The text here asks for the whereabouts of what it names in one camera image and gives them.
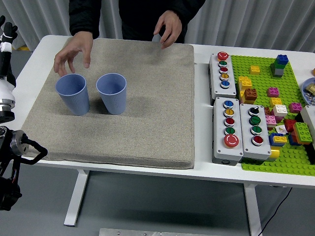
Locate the white box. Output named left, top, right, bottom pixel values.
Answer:
left=300, top=105, right=315, bottom=131

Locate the grey toy brick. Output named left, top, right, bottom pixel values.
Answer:
left=270, top=67, right=284, bottom=79

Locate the white toy brick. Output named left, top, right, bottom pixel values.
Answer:
left=273, top=104, right=288, bottom=117

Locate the large grey five-button box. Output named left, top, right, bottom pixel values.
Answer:
left=212, top=97, right=245, bottom=166

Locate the blue ribbed cup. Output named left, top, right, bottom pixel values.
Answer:
left=95, top=73, right=127, bottom=116
left=55, top=73, right=91, bottom=116

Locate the green studded baseplate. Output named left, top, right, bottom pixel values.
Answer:
left=230, top=54, right=315, bottom=177

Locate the blue toy brick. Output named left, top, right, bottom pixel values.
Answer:
left=268, top=132, right=288, bottom=148
left=287, top=134, right=300, bottom=147
left=275, top=54, right=289, bottom=66

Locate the large green toy brick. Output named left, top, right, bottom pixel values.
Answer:
left=292, top=121, right=313, bottom=143

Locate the grey four-button selector box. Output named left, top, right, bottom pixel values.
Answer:
left=239, top=103, right=272, bottom=162

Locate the red toy brick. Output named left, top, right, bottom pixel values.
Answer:
left=283, top=118, right=297, bottom=133

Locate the orange toy brick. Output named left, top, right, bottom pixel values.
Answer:
left=294, top=134, right=314, bottom=146

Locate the white pleated curtain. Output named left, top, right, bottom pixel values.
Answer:
left=0, top=0, right=315, bottom=54

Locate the grey-brown mat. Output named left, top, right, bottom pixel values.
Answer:
left=21, top=37, right=195, bottom=170

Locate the light pink toy brick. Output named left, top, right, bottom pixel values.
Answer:
left=264, top=115, right=278, bottom=128

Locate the blue bowl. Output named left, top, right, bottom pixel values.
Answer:
left=300, top=77, right=315, bottom=106

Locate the black floor cable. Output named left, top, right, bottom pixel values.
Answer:
left=260, top=187, right=293, bottom=236

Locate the small grey five-button box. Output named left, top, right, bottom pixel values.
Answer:
left=208, top=51, right=238, bottom=99

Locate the person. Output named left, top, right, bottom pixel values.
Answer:
left=68, top=0, right=206, bottom=44

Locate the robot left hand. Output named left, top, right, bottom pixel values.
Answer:
left=0, top=15, right=18, bottom=102

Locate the white table leg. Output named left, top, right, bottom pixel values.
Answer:
left=63, top=169, right=91, bottom=227
left=243, top=183, right=263, bottom=236

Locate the person's right hand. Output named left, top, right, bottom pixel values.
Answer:
left=53, top=31, right=94, bottom=76

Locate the person's left hand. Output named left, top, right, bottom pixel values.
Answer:
left=153, top=10, right=183, bottom=50

